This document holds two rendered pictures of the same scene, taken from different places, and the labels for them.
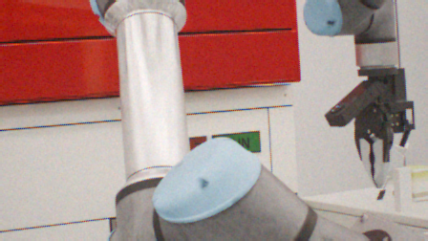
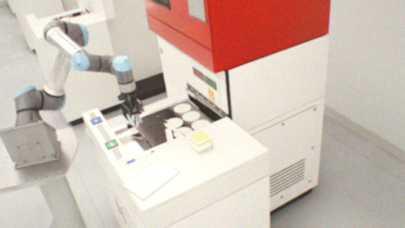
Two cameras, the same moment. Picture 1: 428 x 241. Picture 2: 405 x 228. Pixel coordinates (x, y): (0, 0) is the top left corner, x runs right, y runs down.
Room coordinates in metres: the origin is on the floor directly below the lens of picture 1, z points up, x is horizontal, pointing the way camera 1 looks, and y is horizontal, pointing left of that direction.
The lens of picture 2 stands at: (2.00, -1.83, 2.06)
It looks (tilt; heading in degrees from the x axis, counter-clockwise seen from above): 33 degrees down; 90
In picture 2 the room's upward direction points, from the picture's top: 7 degrees counter-clockwise
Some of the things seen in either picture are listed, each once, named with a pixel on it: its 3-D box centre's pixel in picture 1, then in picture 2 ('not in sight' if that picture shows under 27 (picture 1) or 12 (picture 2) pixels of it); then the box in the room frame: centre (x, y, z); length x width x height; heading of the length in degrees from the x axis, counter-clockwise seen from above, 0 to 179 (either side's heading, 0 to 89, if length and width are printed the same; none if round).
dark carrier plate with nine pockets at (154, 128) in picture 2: not in sight; (173, 123); (1.83, -0.10, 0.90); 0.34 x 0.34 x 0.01; 27
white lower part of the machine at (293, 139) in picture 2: not in sight; (243, 139); (2.25, 0.33, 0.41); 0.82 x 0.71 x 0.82; 117
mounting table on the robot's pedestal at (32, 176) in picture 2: not in sight; (40, 164); (1.05, -0.14, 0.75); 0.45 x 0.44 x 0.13; 10
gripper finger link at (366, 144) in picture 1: (378, 161); (138, 119); (1.69, -0.30, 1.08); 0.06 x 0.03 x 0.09; 121
